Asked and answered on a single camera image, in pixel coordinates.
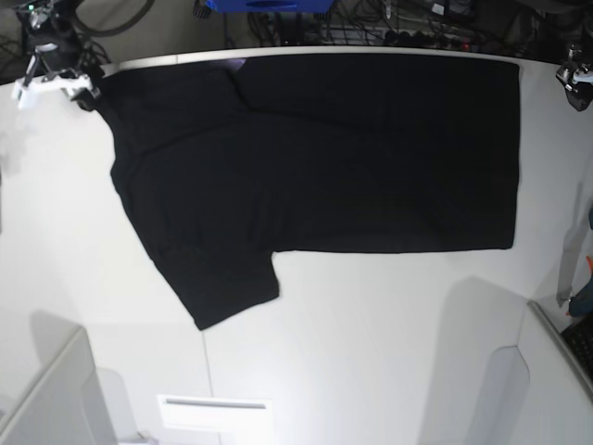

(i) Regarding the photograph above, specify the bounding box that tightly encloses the black T-shirt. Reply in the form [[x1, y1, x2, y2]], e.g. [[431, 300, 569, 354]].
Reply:
[[96, 54, 521, 330]]

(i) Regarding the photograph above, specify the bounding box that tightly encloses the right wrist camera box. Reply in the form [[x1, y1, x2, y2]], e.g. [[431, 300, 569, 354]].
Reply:
[[12, 79, 36, 110]]

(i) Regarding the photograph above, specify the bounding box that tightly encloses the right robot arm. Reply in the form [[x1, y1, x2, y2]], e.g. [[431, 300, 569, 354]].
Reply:
[[12, 1, 108, 111]]

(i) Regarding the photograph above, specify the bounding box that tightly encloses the black keyboard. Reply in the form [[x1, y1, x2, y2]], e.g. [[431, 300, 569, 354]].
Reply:
[[561, 316, 593, 378]]

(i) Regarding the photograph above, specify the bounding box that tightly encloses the blue bin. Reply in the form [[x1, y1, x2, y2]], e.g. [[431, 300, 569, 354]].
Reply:
[[204, 0, 334, 14]]

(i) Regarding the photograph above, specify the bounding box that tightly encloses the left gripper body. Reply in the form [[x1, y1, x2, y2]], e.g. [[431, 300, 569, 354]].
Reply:
[[556, 44, 592, 111]]

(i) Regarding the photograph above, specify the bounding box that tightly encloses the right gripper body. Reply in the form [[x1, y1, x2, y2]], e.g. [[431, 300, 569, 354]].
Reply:
[[19, 44, 100, 110]]

